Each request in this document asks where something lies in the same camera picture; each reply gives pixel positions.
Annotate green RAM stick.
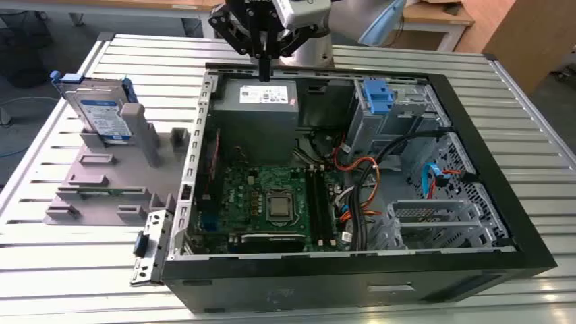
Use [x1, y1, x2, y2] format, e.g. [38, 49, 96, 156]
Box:
[76, 188, 125, 197]

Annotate wooden desk white frame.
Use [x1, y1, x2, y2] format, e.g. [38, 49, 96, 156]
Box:
[394, 0, 476, 51]

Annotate CPU socket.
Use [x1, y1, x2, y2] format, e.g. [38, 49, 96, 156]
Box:
[262, 188, 300, 227]

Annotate black RAM slot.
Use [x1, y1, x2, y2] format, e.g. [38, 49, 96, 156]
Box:
[304, 164, 325, 246]
[316, 164, 337, 246]

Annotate black PC case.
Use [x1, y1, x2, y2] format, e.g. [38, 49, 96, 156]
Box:
[158, 61, 558, 313]

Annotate hard disk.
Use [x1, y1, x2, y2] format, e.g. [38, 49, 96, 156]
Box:
[49, 70, 134, 146]

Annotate red orange disk power wire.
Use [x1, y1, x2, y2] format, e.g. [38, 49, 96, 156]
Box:
[429, 169, 481, 202]

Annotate orange red power wire bundle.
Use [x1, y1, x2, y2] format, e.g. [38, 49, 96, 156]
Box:
[330, 133, 384, 225]

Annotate metal drive cage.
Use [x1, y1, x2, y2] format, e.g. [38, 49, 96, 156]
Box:
[348, 79, 450, 163]

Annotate metal disk bay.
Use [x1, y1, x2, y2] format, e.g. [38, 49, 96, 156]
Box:
[384, 198, 500, 251]

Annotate black graphics card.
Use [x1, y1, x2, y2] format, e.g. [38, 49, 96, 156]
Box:
[240, 232, 308, 254]

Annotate yellow black PSU wires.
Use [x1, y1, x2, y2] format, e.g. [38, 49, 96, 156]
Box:
[290, 145, 333, 165]

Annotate metal rear bracket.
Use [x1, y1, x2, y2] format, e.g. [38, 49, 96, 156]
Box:
[129, 208, 174, 288]

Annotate grey power supply unit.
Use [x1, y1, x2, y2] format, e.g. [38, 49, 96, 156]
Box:
[210, 78, 301, 166]

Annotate blue plastic drive carrier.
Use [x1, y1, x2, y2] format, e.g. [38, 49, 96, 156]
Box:
[361, 78, 396, 116]

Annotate wooden cabinet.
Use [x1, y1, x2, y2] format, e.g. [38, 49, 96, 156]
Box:
[458, 0, 576, 97]

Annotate silver CPU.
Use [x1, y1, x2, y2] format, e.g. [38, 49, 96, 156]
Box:
[268, 197, 293, 217]

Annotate long wooden desk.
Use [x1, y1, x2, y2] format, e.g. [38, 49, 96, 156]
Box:
[0, 0, 225, 40]

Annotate blue SATA wire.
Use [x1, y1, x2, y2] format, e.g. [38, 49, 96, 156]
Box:
[422, 161, 441, 200]

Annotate thick black cable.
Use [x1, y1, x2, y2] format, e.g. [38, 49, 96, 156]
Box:
[350, 130, 453, 252]
[353, 130, 453, 252]

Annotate green motherboard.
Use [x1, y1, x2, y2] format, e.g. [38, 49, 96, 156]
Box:
[186, 163, 356, 254]

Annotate grey parts rack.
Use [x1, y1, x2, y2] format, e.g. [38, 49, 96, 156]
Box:
[42, 103, 194, 227]

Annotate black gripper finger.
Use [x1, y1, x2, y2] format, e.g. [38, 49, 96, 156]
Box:
[265, 26, 317, 82]
[209, 6, 266, 82]

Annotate black bin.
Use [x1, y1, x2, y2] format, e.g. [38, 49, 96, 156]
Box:
[0, 9, 50, 89]

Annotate blue video connector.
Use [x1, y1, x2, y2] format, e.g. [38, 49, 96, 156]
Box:
[132, 231, 148, 257]

